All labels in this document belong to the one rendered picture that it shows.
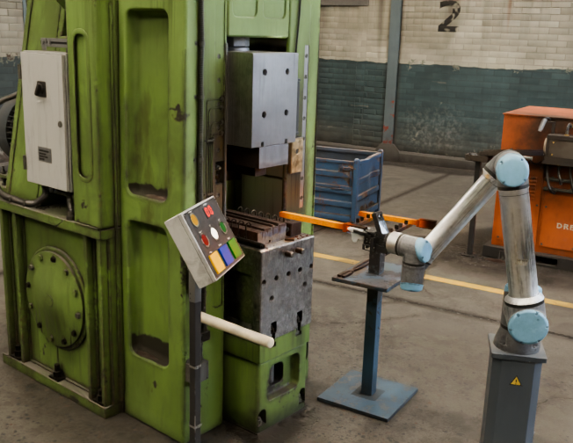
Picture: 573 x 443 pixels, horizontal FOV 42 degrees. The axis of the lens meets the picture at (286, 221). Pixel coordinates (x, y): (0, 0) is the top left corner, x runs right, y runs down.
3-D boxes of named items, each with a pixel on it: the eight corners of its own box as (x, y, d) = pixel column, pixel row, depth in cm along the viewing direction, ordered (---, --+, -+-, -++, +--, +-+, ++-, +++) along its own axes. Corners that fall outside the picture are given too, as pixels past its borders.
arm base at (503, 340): (537, 338, 321) (540, 317, 319) (543, 357, 303) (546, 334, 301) (491, 334, 325) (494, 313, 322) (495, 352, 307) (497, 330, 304)
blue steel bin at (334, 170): (382, 217, 779) (386, 149, 762) (355, 234, 709) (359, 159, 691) (279, 203, 828) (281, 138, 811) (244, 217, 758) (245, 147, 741)
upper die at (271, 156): (287, 163, 340) (288, 142, 337) (258, 169, 325) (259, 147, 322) (222, 152, 365) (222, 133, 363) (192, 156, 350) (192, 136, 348)
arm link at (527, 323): (545, 330, 300) (528, 147, 285) (551, 346, 284) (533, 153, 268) (506, 332, 304) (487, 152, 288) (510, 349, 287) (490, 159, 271)
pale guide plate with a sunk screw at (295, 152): (302, 171, 368) (303, 137, 364) (291, 173, 362) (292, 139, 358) (299, 170, 370) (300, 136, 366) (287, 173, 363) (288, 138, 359)
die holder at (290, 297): (311, 323, 367) (315, 235, 355) (259, 344, 338) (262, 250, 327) (229, 294, 401) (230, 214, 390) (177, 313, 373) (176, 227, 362)
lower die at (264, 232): (286, 238, 348) (286, 221, 346) (257, 247, 333) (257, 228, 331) (221, 221, 374) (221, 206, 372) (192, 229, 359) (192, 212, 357)
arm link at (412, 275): (423, 286, 305) (425, 257, 301) (422, 295, 294) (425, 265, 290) (400, 283, 306) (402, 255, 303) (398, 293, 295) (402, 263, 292)
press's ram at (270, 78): (307, 140, 347) (310, 53, 337) (251, 148, 319) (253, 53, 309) (242, 131, 373) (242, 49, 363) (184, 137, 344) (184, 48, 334)
